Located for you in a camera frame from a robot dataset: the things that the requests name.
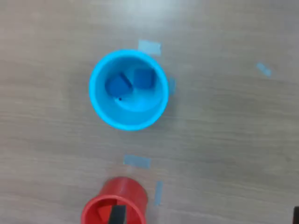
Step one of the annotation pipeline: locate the small blue tape piece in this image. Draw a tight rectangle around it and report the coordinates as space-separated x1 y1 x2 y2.
255 62 273 77
154 180 164 207
137 39 162 56
123 154 151 170

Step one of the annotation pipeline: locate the blue cube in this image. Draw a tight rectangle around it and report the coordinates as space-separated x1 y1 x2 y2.
132 68 156 90
105 73 133 98

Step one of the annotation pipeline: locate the red plastic cup bin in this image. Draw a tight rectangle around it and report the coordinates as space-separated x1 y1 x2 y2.
80 176 149 224

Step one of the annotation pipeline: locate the red cube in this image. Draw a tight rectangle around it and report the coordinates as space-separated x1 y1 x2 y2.
97 205 113 223

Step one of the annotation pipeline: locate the blue plastic cup bin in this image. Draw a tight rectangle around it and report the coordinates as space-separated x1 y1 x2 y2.
88 49 170 132

